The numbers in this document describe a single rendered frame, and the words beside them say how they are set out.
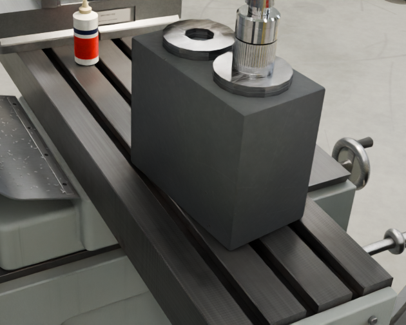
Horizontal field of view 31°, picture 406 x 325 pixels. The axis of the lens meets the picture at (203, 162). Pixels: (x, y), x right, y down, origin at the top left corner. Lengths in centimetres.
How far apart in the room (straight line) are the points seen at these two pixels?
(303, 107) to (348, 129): 220
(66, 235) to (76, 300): 13
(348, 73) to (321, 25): 53
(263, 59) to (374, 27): 319
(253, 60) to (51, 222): 45
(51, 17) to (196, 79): 53
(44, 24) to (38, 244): 40
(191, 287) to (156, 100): 23
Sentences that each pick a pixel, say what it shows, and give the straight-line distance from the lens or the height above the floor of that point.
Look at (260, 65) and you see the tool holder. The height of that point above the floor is 117.
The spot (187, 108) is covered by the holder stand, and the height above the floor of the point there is 110.
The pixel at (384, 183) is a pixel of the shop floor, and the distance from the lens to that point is 274.
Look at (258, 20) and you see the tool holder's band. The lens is 78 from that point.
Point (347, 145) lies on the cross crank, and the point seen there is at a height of 69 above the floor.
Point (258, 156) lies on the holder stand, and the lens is 80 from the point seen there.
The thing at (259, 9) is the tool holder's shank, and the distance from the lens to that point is 78.
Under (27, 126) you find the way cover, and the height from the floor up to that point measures 88.
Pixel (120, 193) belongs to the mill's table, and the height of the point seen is 95.
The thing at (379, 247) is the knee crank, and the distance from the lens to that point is 157.
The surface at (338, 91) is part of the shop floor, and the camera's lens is 328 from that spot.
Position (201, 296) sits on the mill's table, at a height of 95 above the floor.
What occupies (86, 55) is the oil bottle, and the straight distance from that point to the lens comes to 124.
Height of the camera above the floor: 152
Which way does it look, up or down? 34 degrees down
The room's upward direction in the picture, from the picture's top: 4 degrees clockwise
